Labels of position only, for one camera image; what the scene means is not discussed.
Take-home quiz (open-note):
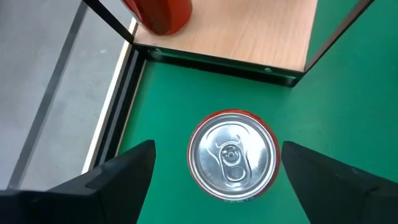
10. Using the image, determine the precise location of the red cola can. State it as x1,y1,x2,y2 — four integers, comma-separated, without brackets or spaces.
121,0,193,36

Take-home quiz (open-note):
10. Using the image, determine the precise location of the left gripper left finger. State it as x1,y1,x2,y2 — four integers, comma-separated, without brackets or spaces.
0,139,156,224

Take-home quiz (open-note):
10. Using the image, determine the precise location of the red Fanta can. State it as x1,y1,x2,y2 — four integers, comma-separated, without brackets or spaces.
187,108,282,202

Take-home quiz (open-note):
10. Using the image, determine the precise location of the wooden shelf with black frame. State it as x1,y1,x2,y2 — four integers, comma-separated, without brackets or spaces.
82,0,376,88

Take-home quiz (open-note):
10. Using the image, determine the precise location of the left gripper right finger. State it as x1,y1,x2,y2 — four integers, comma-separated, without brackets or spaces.
281,141,398,224

